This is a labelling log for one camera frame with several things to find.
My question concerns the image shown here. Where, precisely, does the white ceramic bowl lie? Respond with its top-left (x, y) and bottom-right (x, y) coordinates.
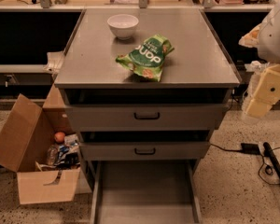
top-left (107, 14), bottom-right (139, 40)

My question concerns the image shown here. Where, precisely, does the black bar on floor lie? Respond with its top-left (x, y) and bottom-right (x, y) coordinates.
top-left (263, 142), bottom-right (280, 179)

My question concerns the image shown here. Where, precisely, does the black floor cable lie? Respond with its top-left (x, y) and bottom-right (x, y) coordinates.
top-left (210, 142), bottom-right (280, 186)

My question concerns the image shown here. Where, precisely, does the green rice chip bag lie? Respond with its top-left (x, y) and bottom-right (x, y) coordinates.
top-left (116, 35), bottom-right (175, 82)

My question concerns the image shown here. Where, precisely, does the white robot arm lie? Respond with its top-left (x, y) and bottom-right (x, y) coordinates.
top-left (239, 0), bottom-right (280, 122)

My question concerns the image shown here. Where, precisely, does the red apple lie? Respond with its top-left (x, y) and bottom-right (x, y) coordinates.
top-left (54, 132), bottom-right (65, 144)

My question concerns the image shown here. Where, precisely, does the clear plastic bottle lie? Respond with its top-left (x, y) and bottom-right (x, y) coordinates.
top-left (47, 145), bottom-right (58, 166)

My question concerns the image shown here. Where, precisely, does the open cardboard box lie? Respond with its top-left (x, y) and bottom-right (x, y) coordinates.
top-left (0, 87), bottom-right (79, 204)

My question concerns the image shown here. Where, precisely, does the grey top drawer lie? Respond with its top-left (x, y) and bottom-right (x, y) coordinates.
top-left (65, 104), bottom-right (227, 132)

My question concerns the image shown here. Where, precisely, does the grey middle drawer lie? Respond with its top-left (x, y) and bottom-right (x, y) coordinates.
top-left (80, 142), bottom-right (210, 161)

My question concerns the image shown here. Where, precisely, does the grey drawer cabinet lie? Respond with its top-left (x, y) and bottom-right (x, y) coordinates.
top-left (55, 8), bottom-right (241, 182)

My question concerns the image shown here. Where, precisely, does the grey open bottom drawer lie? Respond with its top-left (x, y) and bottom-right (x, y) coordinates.
top-left (90, 161), bottom-right (203, 224)

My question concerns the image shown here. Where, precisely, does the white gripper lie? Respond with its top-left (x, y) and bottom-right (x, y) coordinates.
top-left (238, 25), bottom-right (280, 119)

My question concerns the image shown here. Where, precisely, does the black power adapter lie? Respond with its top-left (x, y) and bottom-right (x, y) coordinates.
top-left (241, 143), bottom-right (260, 155)

